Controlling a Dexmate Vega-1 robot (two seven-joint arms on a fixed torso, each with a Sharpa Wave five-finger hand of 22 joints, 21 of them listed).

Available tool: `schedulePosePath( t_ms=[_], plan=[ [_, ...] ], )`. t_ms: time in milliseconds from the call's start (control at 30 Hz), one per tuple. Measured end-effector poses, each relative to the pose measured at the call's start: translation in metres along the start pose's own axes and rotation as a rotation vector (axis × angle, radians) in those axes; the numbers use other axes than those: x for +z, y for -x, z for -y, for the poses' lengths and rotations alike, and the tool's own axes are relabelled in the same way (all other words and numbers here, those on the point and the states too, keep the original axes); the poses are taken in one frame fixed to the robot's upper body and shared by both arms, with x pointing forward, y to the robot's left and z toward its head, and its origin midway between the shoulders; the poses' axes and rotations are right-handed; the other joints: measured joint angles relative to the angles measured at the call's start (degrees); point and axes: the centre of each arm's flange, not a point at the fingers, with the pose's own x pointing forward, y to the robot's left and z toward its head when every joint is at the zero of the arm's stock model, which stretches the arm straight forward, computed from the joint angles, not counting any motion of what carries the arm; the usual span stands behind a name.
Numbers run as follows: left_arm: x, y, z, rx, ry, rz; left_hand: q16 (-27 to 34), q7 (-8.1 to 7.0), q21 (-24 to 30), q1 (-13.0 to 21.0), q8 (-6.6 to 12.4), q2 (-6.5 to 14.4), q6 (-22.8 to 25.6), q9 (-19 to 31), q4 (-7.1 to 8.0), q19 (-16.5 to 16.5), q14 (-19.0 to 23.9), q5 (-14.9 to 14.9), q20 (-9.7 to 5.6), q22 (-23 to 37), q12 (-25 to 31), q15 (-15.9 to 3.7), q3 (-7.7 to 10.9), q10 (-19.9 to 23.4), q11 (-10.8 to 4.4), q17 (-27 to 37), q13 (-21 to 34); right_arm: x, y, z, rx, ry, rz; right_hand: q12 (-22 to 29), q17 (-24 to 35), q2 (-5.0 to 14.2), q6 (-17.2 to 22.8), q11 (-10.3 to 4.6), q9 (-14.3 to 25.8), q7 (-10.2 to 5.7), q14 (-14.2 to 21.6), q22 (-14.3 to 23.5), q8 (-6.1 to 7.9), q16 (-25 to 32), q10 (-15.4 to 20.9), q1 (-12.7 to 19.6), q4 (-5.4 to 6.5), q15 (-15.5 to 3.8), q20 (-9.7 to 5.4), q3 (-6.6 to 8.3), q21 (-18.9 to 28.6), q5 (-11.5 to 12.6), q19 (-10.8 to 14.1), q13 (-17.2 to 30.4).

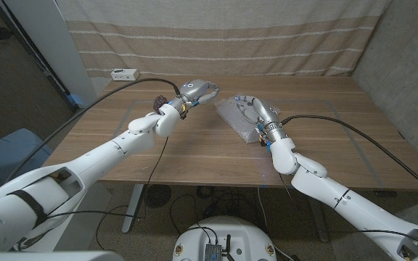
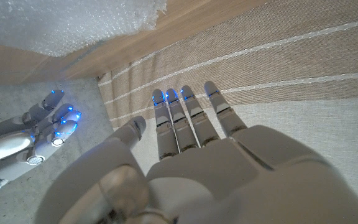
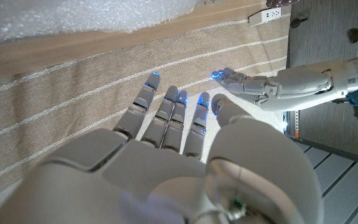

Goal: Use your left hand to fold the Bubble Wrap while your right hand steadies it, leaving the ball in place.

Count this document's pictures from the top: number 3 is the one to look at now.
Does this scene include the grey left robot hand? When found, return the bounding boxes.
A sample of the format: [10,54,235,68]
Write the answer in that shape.
[210,39,358,112]

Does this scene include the purple bumpy ball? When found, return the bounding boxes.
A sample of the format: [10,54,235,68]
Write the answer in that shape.
[265,0,300,9]

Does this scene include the white power strip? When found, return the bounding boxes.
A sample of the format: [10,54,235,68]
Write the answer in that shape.
[248,7,282,27]

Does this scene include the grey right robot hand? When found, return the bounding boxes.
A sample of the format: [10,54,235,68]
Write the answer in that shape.
[0,72,324,224]

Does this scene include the clear bubble wrap sheet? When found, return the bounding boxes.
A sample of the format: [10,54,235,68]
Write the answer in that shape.
[0,0,198,43]

